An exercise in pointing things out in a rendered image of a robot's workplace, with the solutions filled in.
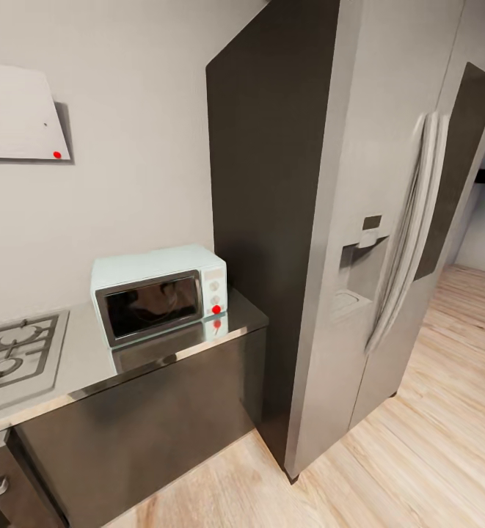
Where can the microwave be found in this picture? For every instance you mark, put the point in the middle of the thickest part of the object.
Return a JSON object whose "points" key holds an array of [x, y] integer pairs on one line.
{"points": [[141, 294]]}

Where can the oven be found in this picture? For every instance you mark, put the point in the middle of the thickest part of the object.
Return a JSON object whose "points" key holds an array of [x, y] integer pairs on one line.
{"points": [[25, 498]]}

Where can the burner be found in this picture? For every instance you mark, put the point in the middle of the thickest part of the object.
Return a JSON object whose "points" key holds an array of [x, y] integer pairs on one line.
{"points": [[30, 350]]}

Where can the range hood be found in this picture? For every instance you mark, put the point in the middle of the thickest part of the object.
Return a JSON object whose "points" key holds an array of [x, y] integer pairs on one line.
{"points": [[29, 123]]}

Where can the fridge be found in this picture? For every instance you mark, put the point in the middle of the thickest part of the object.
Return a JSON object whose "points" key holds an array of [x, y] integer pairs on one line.
{"points": [[345, 137]]}

